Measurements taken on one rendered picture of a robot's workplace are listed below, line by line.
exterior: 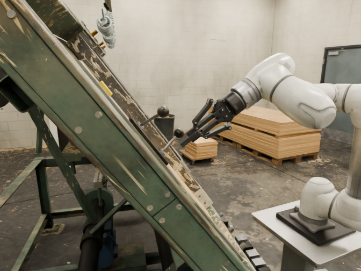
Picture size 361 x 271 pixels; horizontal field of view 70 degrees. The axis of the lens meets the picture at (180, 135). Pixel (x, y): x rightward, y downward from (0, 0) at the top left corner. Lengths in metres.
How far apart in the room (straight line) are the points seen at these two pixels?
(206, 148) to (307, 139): 1.85
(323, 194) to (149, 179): 1.19
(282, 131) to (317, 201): 3.17
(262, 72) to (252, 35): 7.29
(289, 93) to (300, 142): 4.32
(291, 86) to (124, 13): 5.98
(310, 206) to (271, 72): 0.99
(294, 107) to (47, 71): 0.62
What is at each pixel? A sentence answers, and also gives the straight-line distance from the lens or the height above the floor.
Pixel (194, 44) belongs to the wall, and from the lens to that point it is 7.12.
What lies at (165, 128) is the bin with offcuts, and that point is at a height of 0.40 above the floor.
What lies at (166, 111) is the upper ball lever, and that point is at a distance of 0.78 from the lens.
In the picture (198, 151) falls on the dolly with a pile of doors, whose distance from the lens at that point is 4.55.
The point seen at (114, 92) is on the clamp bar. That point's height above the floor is 1.55.
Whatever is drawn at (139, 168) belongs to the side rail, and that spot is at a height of 1.43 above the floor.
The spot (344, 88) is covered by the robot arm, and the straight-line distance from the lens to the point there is 1.34.
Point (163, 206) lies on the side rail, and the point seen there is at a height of 1.33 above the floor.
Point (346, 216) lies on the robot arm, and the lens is 1.60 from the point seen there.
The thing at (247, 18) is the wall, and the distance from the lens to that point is 8.10.
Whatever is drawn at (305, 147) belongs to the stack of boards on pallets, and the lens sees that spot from 5.23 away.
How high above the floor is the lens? 1.65
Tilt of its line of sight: 14 degrees down
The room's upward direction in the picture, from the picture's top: straight up
